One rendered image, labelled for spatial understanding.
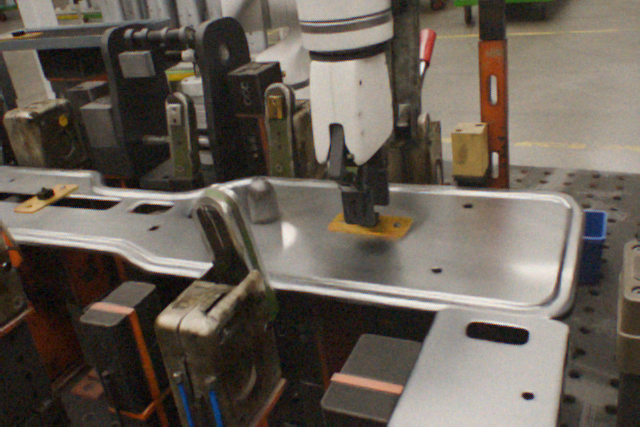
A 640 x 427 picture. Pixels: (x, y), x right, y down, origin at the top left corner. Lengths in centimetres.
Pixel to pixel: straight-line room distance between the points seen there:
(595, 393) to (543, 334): 42
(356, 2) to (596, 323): 65
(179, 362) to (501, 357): 24
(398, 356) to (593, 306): 59
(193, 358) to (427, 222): 29
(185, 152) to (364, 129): 39
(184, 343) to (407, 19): 43
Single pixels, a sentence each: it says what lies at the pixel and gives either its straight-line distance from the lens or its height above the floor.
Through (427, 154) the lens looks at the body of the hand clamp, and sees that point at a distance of 75.
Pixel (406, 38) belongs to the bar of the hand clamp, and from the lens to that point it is 74.
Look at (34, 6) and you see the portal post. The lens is 487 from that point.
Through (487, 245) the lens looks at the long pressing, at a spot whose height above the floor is 100.
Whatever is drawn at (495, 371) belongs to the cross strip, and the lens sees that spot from 47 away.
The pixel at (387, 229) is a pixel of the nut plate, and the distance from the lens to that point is 64.
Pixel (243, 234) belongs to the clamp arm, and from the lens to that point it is 51.
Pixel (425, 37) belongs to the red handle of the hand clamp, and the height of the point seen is 114.
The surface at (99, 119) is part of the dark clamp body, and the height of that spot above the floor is 106.
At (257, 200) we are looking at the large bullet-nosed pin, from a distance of 69.
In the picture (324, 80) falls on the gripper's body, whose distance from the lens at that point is 56.
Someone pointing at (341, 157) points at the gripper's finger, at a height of 110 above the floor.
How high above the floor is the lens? 130
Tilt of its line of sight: 23 degrees down
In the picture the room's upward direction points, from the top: 8 degrees counter-clockwise
